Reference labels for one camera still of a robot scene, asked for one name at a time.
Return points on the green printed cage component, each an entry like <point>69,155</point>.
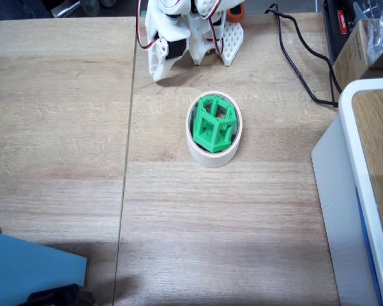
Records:
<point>207,137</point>

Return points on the orange and black table clamp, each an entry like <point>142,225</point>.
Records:
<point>236,14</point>

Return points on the beige masking tape roll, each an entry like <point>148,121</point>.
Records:
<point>210,159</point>

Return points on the black power supply device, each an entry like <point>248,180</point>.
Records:
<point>333,32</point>

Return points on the brown cardboard box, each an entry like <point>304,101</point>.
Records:
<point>351,57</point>

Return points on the blue-grey flat box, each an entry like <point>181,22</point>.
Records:
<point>28,267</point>

